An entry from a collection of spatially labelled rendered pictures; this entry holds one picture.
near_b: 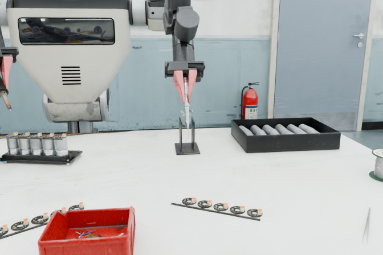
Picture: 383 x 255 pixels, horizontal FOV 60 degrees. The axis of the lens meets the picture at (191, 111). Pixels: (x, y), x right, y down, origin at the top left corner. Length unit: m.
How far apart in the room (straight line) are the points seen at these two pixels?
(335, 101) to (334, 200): 3.24
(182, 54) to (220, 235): 0.49
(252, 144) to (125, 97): 2.64
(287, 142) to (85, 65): 0.68
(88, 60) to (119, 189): 0.60
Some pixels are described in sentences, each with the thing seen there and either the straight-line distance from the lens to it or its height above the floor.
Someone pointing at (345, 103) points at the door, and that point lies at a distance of 3.93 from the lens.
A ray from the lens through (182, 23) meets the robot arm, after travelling 0.82.
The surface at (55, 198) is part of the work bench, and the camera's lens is 0.65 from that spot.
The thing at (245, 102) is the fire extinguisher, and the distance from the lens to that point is 3.36.
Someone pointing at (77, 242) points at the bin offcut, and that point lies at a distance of 0.41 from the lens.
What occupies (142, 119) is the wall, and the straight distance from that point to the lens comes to 3.42.
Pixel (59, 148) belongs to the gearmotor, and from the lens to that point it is 0.78.
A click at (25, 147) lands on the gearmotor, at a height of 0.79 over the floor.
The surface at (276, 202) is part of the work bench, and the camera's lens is 0.61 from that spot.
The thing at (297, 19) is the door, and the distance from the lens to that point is 3.58.
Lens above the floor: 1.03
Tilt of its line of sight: 13 degrees down
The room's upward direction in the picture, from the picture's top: straight up
